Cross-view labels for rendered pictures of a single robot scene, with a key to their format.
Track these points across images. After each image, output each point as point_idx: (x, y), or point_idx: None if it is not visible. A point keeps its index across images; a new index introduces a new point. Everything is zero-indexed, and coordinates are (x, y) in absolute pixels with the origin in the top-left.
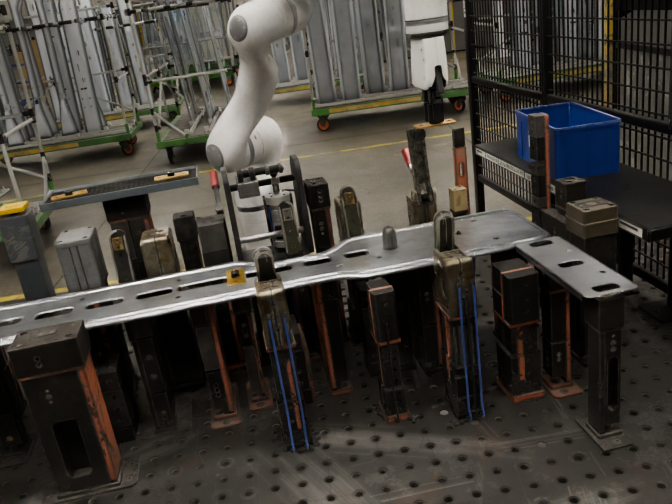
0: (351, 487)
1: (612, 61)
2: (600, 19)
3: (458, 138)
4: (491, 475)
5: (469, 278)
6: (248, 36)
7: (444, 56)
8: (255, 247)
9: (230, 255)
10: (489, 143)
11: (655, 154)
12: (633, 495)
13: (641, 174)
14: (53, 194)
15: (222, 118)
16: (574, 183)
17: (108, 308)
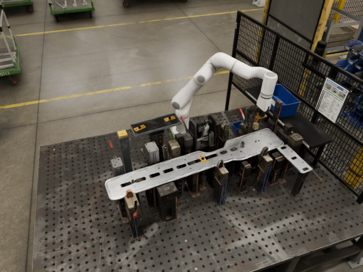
0: (240, 215)
1: (298, 80)
2: (296, 66)
3: (259, 110)
4: (271, 209)
5: (271, 163)
6: (204, 81)
7: (270, 103)
8: (181, 128)
9: (192, 146)
10: (249, 88)
11: (306, 111)
12: (304, 213)
13: (302, 116)
14: (132, 126)
15: (180, 94)
16: (290, 127)
17: (171, 173)
